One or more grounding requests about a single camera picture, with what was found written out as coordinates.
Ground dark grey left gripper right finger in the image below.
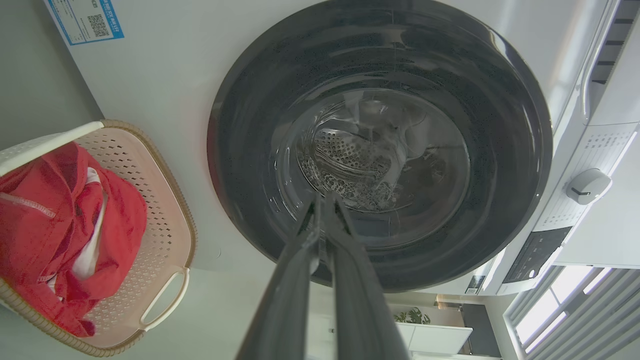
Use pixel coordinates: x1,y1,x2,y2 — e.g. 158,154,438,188
322,192,412,360

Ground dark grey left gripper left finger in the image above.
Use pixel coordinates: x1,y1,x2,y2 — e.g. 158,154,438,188
235,194,322,360

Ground pink perforated plastic laundry basket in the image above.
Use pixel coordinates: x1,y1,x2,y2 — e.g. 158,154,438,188
0,119,198,358

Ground green potted plant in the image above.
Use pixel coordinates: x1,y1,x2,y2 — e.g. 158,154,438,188
394,307,432,326

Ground white low cabinet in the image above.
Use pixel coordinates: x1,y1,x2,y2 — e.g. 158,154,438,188
395,322,474,357

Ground black washer display panel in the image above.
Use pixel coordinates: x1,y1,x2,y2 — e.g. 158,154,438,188
502,226,573,284

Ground white front-load washing machine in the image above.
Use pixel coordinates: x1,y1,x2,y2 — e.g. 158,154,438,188
42,0,640,297

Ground grey window blinds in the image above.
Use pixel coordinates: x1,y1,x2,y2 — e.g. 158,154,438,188
504,265,640,360

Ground round dark glass washer door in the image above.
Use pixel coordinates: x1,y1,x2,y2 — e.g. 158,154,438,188
206,0,554,294

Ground red garment with white trim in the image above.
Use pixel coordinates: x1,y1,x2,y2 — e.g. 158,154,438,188
0,141,149,338

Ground white washer control knob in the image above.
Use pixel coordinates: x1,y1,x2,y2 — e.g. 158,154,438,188
566,168,613,206

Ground blue energy label sticker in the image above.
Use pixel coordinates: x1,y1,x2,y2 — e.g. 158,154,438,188
47,0,125,47

